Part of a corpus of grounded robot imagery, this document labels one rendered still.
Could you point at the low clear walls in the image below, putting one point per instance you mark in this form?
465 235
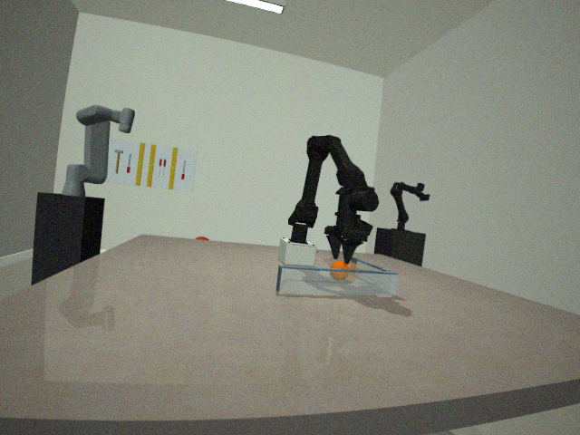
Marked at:
349 283

